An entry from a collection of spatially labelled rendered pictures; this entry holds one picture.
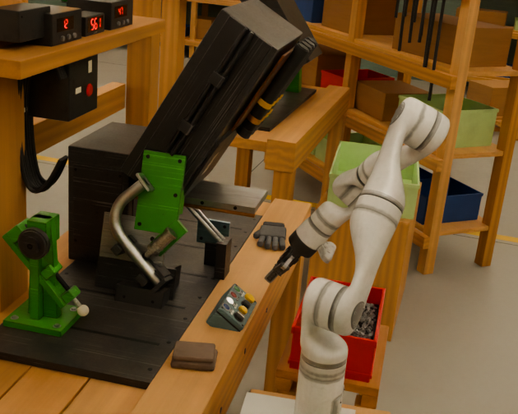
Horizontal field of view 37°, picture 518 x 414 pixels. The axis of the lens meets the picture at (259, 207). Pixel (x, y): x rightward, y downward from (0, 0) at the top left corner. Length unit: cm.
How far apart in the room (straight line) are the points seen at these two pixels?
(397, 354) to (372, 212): 231
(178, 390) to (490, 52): 328
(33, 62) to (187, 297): 74
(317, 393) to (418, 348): 232
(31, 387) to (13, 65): 68
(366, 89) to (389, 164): 363
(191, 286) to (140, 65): 96
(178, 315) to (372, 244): 68
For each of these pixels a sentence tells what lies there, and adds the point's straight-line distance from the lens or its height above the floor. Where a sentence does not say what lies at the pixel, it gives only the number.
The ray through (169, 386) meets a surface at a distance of 174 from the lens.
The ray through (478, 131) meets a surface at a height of 82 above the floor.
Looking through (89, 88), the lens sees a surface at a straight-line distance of 207.
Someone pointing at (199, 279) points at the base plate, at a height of 90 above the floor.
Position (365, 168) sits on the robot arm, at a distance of 178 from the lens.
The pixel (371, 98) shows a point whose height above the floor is 84.
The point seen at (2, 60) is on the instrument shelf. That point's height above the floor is 154.
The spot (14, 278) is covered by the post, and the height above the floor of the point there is 95.
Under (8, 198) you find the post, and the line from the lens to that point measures 200.
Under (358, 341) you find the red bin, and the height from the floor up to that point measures 91.
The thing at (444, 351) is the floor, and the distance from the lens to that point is 389.
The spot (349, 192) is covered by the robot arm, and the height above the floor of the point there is 127.
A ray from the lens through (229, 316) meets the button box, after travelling 194.
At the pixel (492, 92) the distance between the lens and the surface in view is 842.
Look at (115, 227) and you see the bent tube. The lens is 206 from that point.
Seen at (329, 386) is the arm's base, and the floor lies 102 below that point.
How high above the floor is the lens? 186
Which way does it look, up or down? 20 degrees down
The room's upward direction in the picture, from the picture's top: 5 degrees clockwise
